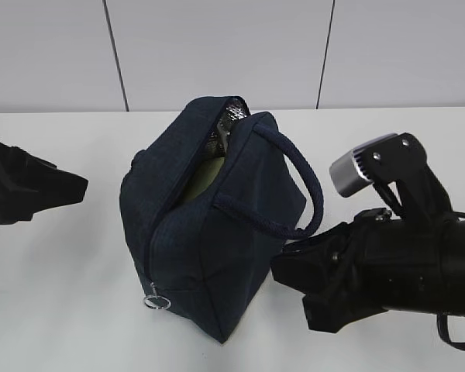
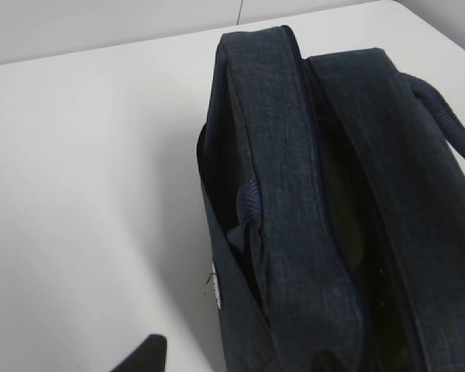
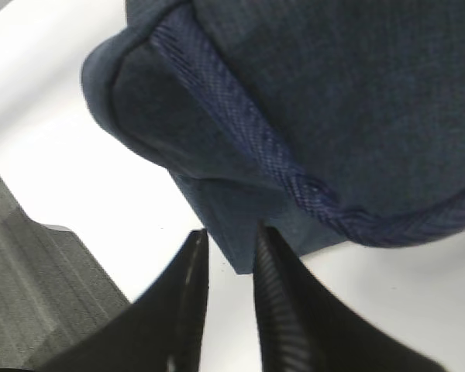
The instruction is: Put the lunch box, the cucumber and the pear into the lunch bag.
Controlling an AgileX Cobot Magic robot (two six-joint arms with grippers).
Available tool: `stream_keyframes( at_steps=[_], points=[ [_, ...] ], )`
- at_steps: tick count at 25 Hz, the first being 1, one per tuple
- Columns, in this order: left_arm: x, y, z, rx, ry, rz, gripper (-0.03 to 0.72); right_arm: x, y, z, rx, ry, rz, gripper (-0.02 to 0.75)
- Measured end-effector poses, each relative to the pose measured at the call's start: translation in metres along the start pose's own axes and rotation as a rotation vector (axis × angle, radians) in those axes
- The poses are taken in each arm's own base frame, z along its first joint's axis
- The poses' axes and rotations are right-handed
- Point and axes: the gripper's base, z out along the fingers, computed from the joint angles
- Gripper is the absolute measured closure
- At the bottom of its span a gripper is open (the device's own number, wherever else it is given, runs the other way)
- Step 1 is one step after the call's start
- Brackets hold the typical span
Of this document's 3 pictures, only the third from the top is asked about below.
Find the dark blue lunch bag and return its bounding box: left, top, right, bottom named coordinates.
left=81, top=1, right=465, bottom=274

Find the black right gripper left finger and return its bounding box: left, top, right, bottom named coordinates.
left=40, top=229, right=209, bottom=372

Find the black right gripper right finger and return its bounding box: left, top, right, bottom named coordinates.
left=253, top=224, right=445, bottom=372

